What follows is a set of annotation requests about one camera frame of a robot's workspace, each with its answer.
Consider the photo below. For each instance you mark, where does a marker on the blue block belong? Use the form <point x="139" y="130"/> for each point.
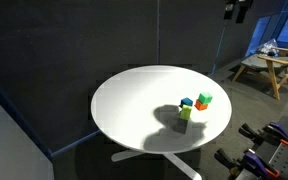
<point x="186" y="101"/>

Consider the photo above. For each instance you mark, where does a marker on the green block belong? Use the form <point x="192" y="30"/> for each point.
<point x="205" y="98"/>

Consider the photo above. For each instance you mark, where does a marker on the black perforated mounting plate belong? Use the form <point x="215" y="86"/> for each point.
<point x="275" y="156"/>

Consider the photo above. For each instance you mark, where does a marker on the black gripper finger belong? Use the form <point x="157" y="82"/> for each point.
<point x="244" y="6"/>
<point x="229" y="9"/>

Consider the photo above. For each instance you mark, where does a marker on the lime yellow-green block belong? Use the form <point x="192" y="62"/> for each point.
<point x="185" y="112"/>

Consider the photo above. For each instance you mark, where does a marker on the plastic bag on chair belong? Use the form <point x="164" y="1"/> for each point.
<point x="269" y="48"/>

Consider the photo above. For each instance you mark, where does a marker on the purple spring clamp upper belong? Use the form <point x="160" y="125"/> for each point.
<point x="272" y="133"/>

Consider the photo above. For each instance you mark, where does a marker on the round white table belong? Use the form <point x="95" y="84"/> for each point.
<point x="138" y="109"/>

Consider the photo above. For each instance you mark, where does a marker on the purple spring clamp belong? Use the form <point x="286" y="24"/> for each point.
<point x="250" y="161"/>
<point x="272" y="133"/>

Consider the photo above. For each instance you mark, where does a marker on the orange block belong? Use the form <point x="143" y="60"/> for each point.
<point x="200" y="106"/>

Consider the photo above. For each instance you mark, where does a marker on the wooden armchair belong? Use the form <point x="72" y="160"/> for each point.
<point x="269" y="68"/>

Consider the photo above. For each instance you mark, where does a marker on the purple spring clamp lower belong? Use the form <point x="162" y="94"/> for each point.
<point x="250" y="161"/>

